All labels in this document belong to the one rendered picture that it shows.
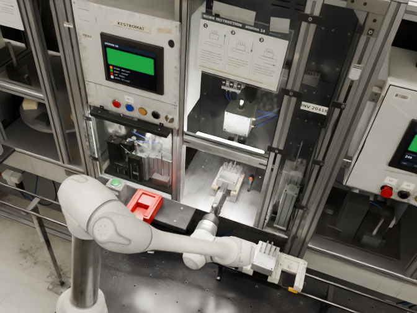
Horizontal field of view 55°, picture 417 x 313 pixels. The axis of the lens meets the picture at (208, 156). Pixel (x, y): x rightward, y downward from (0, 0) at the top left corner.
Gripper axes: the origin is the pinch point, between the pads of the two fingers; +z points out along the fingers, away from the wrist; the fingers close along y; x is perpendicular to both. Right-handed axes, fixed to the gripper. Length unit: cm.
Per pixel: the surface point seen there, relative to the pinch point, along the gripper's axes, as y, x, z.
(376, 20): 96, -38, -5
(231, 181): 1.8, -1.3, 7.7
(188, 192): -9.8, 18.5, 2.5
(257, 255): -8.2, -23.9, -21.0
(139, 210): -8.8, 35.3, -18.2
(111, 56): 64, 48, -9
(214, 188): -4.0, 5.9, 5.1
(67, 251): -101, 102, -6
